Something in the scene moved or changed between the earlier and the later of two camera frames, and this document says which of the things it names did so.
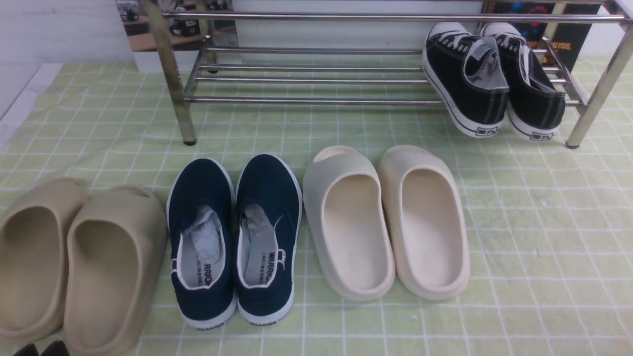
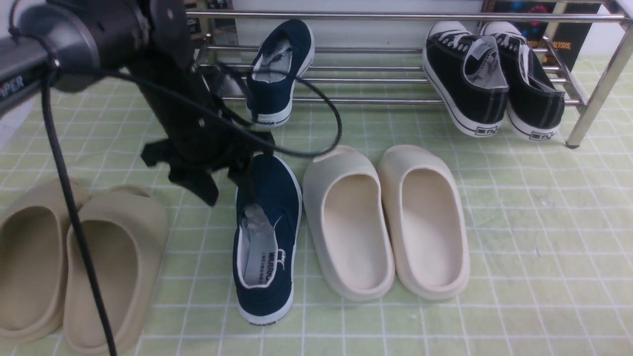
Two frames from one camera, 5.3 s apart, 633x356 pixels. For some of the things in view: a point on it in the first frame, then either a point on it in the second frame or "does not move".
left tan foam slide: [33, 229] does not move
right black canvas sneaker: [535, 108] does not move
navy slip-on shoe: [201, 203] → [284, 54]
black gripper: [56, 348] → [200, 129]
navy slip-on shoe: [268, 212] does not move
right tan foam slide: [114, 240] does not move
